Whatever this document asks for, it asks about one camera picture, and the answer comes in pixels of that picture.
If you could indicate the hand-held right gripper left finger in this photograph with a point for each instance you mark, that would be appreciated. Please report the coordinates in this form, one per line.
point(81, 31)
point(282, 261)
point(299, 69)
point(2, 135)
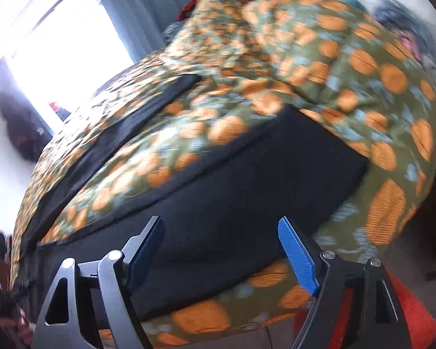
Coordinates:
point(148, 249)

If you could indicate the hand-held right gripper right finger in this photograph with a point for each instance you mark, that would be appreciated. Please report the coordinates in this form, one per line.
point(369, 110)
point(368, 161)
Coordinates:
point(298, 254)

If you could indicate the black pants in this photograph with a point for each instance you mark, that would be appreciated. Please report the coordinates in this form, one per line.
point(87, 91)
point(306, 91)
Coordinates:
point(221, 196)

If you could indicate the person's red clothing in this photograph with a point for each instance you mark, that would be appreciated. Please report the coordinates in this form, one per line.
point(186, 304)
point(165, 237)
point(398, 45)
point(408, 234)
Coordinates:
point(414, 309)

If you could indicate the small red item by window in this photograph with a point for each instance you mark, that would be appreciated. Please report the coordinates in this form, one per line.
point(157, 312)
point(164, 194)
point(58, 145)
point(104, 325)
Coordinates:
point(58, 111)

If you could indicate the black hanging bag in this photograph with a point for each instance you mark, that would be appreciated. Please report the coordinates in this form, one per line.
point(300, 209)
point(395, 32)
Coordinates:
point(21, 131)

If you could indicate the green orange printed blanket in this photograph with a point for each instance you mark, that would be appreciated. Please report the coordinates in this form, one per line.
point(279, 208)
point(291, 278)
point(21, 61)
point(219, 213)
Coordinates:
point(312, 61)

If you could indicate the bright window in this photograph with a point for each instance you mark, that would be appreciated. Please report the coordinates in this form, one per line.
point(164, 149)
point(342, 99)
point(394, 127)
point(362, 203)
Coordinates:
point(69, 51)

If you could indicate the grey folded cloth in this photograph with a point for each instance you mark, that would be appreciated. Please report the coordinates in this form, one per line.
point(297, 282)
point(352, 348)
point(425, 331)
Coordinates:
point(174, 32)

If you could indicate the dark red cloth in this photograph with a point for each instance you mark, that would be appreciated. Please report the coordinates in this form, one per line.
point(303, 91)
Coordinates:
point(187, 7)

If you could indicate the grey-blue curtain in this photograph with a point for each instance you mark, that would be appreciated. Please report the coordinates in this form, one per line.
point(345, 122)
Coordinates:
point(130, 0)

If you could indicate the grey-blue clothes pile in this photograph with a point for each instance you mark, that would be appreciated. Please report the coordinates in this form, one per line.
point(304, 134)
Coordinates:
point(403, 25)

